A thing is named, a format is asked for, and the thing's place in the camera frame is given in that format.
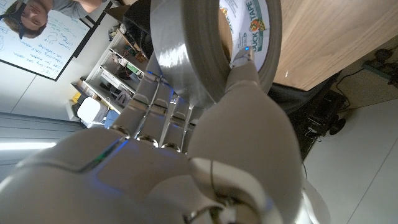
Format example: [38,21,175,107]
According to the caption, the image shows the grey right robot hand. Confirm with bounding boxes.
[0,46,305,224]

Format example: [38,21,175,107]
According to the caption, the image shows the silver duct tape roll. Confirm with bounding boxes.
[150,0,283,108]

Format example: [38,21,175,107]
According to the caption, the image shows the black cloth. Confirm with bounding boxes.
[123,0,341,116]

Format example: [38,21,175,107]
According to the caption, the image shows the blue plastic bin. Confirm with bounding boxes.
[104,109,121,129]

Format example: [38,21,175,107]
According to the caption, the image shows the white power strip box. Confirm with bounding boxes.
[76,97,109,125]

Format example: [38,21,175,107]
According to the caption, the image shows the white shelf cabinet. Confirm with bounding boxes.
[65,29,150,122]

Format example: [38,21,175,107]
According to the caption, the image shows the black wheeled equipment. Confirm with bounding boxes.
[287,90,348,159]

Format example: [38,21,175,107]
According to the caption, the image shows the person in grey t-shirt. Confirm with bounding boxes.
[0,0,105,40]

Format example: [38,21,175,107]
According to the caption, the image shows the whiteboard with black frame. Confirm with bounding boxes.
[0,0,113,82]

